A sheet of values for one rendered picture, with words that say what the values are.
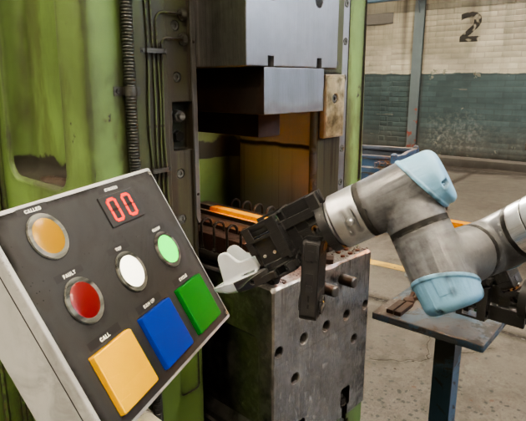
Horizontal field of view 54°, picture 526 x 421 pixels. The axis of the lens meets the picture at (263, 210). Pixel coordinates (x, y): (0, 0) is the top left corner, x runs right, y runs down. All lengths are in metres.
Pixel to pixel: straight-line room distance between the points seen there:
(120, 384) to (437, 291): 0.38
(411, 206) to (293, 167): 0.89
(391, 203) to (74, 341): 0.40
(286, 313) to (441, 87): 7.93
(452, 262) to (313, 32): 0.70
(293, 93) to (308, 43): 0.12
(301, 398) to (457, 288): 0.74
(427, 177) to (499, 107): 8.04
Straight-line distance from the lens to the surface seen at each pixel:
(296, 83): 1.15
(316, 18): 1.21
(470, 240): 0.68
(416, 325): 1.44
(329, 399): 1.41
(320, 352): 1.30
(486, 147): 8.75
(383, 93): 9.27
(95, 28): 1.01
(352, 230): 0.67
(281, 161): 1.52
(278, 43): 1.11
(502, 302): 1.01
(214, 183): 1.64
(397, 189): 0.64
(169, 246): 0.80
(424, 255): 0.64
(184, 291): 0.78
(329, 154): 1.50
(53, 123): 1.25
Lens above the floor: 1.34
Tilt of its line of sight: 14 degrees down
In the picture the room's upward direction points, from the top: straight up
